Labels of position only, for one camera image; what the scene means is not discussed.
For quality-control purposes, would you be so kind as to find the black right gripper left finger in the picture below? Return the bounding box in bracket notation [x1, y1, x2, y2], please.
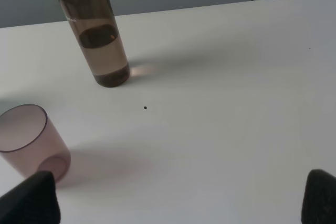
[1, 171, 61, 224]

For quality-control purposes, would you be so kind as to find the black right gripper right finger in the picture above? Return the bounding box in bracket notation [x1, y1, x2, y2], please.
[301, 169, 335, 224]

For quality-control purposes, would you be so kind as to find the pink translucent cup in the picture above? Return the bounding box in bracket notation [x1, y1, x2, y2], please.
[1, 104, 71, 182]

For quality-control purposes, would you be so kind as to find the brown translucent water bottle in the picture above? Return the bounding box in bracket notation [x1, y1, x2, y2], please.
[58, 0, 130, 88]

